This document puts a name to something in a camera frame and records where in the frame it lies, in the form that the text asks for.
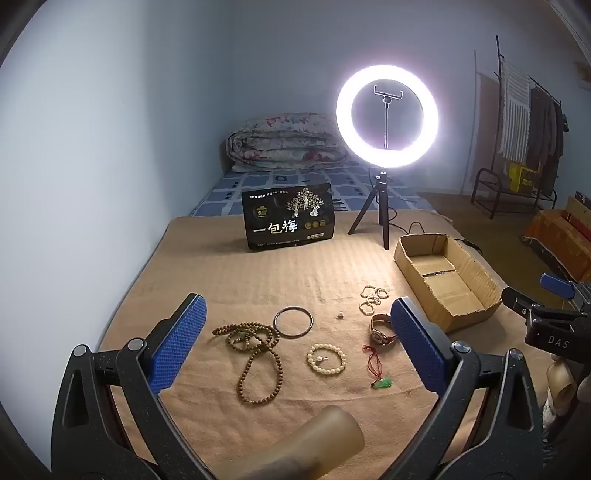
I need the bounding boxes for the short white bead bracelet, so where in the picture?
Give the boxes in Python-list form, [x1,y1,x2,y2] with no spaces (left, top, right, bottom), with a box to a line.
[307,342,347,374]

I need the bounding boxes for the wristwatch with red strap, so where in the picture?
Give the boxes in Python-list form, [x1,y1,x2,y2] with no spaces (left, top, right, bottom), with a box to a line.
[369,313,399,347]

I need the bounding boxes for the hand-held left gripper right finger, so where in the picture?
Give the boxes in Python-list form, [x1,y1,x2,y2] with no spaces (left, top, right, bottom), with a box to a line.
[392,296,546,480]

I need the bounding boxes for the black bangle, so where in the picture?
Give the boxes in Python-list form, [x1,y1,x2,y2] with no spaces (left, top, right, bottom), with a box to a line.
[272,307,315,338]

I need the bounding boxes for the person's left hand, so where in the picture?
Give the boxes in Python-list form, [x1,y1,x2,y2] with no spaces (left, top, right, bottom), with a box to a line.
[232,405,366,480]

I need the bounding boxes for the long white bead bracelet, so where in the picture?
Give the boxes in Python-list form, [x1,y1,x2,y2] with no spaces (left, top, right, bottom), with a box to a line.
[359,285,391,316]

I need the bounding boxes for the brown wooden bead necklace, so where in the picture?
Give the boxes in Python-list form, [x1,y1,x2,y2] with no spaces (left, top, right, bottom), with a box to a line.
[212,322,283,406]

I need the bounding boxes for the folded floral quilt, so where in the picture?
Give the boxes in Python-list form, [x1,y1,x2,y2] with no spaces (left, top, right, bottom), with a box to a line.
[226,112,348,173]

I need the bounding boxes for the blue checked bedsheet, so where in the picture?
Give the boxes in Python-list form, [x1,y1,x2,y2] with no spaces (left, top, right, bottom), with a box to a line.
[191,161,431,217]

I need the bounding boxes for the brown board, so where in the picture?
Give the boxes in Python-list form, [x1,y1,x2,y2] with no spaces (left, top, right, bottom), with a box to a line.
[475,69,505,191]

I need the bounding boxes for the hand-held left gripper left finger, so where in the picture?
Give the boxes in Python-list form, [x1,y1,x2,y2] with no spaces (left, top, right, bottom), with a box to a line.
[51,293,207,480]

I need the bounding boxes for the black clothes rack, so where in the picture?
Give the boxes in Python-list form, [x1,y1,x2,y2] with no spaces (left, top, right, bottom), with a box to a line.
[470,36,570,219]

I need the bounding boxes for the black printed snack bag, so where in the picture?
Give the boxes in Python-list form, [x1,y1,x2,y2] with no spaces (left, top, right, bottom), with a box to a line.
[241,182,338,252]

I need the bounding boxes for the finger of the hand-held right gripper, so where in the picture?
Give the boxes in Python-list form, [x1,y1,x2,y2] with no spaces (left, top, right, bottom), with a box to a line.
[501,285,571,322]
[540,273,576,302]

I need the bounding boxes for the black ring light cable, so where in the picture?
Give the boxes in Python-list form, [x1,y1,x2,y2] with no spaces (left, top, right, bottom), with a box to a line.
[387,203,482,256]

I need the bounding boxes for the person's right hand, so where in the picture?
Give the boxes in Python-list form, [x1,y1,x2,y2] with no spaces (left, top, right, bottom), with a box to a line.
[544,359,591,433]

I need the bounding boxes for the cardboard box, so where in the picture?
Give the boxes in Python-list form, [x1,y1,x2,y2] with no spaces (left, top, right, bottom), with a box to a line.
[393,233,503,333]

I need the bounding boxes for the jade pendant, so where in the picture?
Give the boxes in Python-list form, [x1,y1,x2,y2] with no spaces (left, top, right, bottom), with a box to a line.
[362,344,393,390]

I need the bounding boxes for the white ring light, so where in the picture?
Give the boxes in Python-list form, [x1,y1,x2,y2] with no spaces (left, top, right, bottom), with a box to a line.
[335,65,440,169]

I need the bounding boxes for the yellow box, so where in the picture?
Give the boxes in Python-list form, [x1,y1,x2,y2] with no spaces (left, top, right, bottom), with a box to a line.
[507,162,539,193]

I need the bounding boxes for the white striped towel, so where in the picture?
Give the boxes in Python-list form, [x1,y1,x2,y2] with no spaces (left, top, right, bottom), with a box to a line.
[501,59,533,163]

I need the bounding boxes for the black tripod stand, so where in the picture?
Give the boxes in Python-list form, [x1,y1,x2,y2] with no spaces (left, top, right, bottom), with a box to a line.
[347,170,403,251]

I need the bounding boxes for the dark hanging garments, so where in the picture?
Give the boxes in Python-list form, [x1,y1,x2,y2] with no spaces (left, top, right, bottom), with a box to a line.
[526,87,567,195]

